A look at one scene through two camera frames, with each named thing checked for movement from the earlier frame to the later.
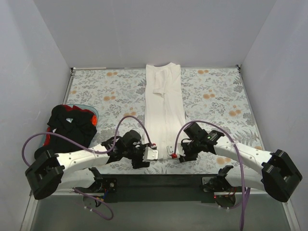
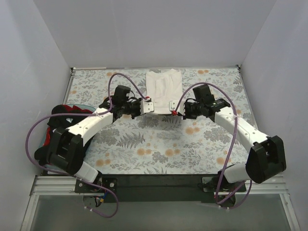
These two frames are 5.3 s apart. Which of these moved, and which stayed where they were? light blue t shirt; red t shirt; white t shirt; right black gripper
Moved: white t shirt; right black gripper
Stayed: red t shirt; light blue t shirt
